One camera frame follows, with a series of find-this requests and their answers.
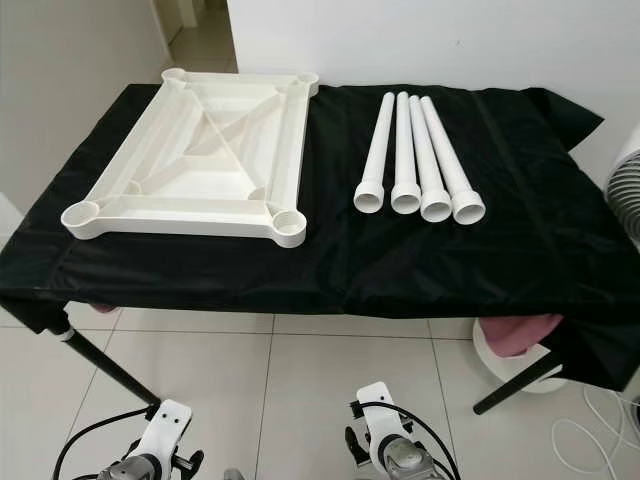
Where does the white plastic children table top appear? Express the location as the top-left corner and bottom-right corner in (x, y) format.
(60, 68), (320, 250)

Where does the white round stool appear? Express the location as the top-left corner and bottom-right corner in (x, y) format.
(472, 318), (566, 394)

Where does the black tablecloth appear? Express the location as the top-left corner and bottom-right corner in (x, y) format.
(0, 84), (640, 393)

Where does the pink cushion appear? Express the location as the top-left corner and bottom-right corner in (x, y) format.
(478, 314), (564, 358)

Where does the white round fan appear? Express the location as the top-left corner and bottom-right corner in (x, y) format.
(607, 140), (640, 251)

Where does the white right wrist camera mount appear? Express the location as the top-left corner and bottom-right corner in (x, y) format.
(357, 382), (413, 446)

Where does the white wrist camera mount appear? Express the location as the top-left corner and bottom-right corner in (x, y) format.
(357, 382), (413, 446)
(135, 400), (193, 463)

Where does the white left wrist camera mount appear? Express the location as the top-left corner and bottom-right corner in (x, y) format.
(135, 400), (193, 463)

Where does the white floor cable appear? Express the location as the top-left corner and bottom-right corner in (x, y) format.
(550, 385), (640, 480)

